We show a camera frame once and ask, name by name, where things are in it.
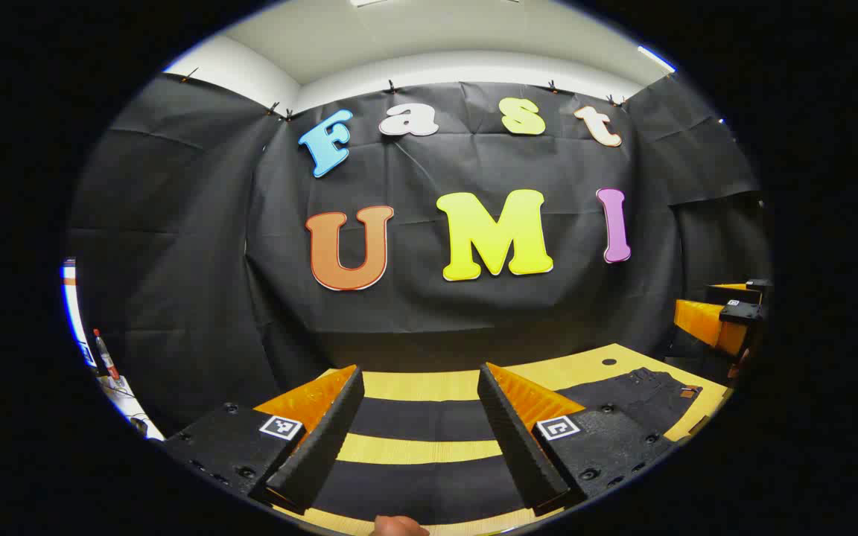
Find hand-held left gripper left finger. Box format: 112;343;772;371
165;363;366;516

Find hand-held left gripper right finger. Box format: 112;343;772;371
477;363;677;517

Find black jeans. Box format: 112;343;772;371
310;367;703;526

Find black backdrop cloth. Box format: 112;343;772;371
66;73;772;440

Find red slim bottle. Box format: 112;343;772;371
92;328;121;382

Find ceiling light strip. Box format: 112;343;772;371
636;45;677;75

